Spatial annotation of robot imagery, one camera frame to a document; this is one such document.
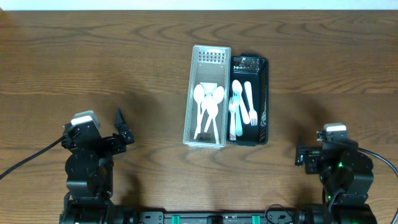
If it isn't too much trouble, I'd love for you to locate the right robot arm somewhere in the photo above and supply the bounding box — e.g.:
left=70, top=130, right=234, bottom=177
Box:
left=294, top=137, right=377, bottom=224

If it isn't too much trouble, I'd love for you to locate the white plastic fork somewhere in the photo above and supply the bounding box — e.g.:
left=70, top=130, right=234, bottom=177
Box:
left=229, top=97, right=236, bottom=141
left=244, top=81, right=257, bottom=126

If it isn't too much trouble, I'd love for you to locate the white plastic spoon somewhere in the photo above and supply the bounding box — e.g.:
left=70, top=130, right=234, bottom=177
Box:
left=194, top=93, right=213, bottom=139
left=193, top=84, right=205, bottom=140
left=232, top=80, right=250, bottom=124
left=205, top=102, right=220, bottom=144
left=203, top=85, right=225, bottom=133

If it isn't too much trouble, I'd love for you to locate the white perforated plastic basket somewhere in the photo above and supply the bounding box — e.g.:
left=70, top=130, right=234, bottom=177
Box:
left=183, top=45, right=231, bottom=149

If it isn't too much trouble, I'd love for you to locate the dark green perforated basket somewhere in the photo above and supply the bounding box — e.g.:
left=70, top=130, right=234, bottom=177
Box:
left=226, top=54, right=269, bottom=146

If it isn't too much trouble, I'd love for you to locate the mint green plastic fork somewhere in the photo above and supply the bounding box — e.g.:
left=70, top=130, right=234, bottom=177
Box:
left=233, top=91, right=243, bottom=137

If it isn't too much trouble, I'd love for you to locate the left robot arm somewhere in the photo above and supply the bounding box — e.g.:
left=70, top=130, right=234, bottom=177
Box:
left=59, top=109, right=139, bottom=223

